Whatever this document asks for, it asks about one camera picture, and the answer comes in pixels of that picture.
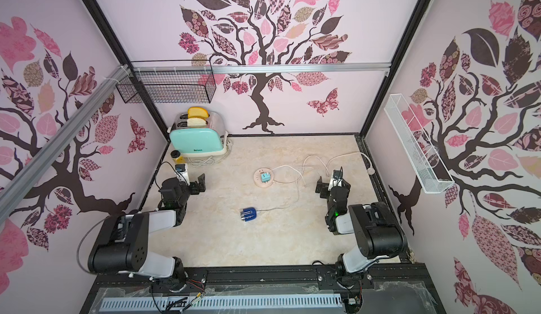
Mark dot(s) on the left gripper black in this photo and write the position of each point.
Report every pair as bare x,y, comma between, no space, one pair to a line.
196,190

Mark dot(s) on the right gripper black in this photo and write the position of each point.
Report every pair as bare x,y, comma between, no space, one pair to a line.
325,189

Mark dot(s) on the mint green usb charger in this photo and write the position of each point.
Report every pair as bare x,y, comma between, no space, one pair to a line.
266,177

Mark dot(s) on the blue electric shaver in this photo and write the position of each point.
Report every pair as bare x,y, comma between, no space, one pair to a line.
248,214

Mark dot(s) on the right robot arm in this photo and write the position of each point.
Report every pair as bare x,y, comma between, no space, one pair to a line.
378,234

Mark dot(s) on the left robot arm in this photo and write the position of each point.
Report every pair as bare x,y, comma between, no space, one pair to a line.
122,244

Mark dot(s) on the small yellow bottle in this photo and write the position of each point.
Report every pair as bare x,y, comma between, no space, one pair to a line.
177,157

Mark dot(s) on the mint green toaster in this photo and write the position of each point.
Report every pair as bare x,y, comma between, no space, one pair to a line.
199,142

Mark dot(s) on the white bread slice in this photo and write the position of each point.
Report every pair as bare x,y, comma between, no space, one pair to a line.
196,122

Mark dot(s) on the yellow bread slice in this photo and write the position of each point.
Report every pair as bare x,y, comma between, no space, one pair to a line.
197,112

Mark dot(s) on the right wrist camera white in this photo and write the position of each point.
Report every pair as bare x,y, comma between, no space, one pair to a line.
337,178

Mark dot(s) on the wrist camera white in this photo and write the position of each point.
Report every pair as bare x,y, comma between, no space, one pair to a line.
181,171
337,178

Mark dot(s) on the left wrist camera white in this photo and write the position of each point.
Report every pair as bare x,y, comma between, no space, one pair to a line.
181,171

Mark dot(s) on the black wire basket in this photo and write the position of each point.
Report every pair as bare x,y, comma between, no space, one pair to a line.
190,84

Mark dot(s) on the white wire shelf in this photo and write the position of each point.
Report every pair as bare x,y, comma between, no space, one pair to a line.
407,120

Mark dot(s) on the white slotted cable duct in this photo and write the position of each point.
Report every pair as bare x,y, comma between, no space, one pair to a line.
207,303

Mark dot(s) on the aluminium rail back wall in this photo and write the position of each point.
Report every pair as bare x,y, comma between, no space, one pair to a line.
285,68

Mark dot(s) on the aluminium rail wall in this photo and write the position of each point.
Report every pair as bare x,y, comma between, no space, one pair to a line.
285,68
19,187

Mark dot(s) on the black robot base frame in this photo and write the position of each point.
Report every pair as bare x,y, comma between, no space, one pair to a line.
383,288

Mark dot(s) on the aluminium rail left wall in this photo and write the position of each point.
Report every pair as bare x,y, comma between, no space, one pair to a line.
19,187

